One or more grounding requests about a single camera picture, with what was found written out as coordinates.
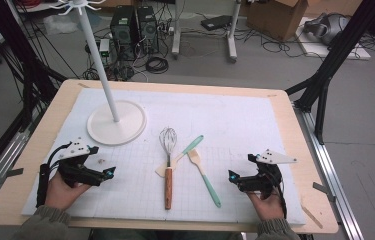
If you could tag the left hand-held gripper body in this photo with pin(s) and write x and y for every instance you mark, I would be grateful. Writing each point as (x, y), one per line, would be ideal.
(75, 170)

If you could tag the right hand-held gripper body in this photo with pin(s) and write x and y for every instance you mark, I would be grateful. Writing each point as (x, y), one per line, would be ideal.
(265, 181)

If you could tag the green and beige basting brush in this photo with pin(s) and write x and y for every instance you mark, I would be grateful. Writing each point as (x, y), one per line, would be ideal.
(212, 193)

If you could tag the white hook rack stand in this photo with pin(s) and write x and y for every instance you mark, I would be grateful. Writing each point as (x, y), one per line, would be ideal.
(128, 126)

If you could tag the person's right hand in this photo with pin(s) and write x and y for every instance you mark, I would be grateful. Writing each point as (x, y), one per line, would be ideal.
(270, 210)

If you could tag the person's left hand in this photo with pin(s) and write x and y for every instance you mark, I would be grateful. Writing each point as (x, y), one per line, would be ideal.
(60, 196)

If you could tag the white foam grid mat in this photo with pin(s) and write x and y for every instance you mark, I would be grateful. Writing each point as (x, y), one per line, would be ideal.
(225, 126)

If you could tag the small white and green device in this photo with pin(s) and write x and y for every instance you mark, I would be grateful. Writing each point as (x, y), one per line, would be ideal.
(104, 46)

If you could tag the black computer tower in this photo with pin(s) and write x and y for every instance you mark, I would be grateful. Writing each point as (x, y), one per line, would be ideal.
(148, 30)
(123, 33)

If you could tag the white desk leg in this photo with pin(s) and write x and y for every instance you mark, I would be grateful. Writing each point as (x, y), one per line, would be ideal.
(176, 30)
(232, 36)

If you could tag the white flat board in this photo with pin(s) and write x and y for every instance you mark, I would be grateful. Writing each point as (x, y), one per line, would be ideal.
(341, 51)

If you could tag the large open cardboard box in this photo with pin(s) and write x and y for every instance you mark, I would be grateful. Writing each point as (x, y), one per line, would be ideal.
(275, 20)

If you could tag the black flat box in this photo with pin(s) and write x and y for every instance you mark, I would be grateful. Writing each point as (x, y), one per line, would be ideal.
(215, 22)

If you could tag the grey helmet-shaped device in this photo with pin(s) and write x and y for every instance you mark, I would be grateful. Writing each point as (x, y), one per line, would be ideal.
(328, 28)

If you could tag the grey metal bracket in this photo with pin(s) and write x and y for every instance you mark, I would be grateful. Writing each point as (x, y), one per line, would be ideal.
(10, 175)
(323, 190)

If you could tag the aluminium rail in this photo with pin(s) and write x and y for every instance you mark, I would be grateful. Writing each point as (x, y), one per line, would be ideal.
(1, 160)
(328, 173)

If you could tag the black metal frame stand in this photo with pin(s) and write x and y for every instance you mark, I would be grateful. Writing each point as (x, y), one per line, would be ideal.
(338, 50)
(25, 66)

